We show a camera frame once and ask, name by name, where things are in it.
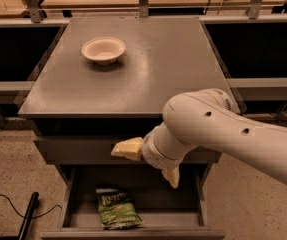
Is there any right horizontal metal rail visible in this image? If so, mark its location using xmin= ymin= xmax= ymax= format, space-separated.
xmin=227 ymin=78 xmax=287 ymax=101

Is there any open middle drawer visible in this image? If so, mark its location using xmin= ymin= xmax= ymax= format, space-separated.
xmin=41 ymin=165 xmax=224 ymax=240

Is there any left metal post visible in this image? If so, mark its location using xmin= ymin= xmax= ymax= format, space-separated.
xmin=23 ymin=0 xmax=43 ymax=23

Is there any left horizontal metal rail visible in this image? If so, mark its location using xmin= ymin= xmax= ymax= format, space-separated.
xmin=0 ymin=81 xmax=34 ymax=104

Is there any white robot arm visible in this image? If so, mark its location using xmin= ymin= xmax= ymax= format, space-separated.
xmin=111 ymin=89 xmax=287 ymax=188

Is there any grey drawer cabinet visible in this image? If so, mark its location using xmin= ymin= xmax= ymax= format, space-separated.
xmin=17 ymin=15 xmax=242 ymax=240

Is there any horizontal metal rail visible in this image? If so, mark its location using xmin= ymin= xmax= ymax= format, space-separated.
xmin=227 ymin=78 xmax=287 ymax=101
xmin=0 ymin=81 xmax=34 ymax=104

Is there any closed top drawer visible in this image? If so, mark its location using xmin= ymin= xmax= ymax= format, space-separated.
xmin=33 ymin=134 xmax=229 ymax=166

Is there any black bar on floor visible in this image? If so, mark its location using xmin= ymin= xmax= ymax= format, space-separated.
xmin=18 ymin=192 xmax=39 ymax=240

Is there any black cable on floor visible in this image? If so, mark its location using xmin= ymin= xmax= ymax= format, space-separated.
xmin=0 ymin=193 xmax=63 ymax=220

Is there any middle metal post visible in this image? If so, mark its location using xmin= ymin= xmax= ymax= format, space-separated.
xmin=139 ymin=0 xmax=149 ymax=18

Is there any green jalapeno chip bag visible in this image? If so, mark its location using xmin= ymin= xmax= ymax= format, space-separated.
xmin=96 ymin=188 xmax=142 ymax=230

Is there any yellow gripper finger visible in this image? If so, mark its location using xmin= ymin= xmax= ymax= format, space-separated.
xmin=162 ymin=167 xmax=180 ymax=189
xmin=111 ymin=137 xmax=143 ymax=161

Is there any white paper bowl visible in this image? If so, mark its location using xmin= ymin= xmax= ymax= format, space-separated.
xmin=81 ymin=37 xmax=126 ymax=65

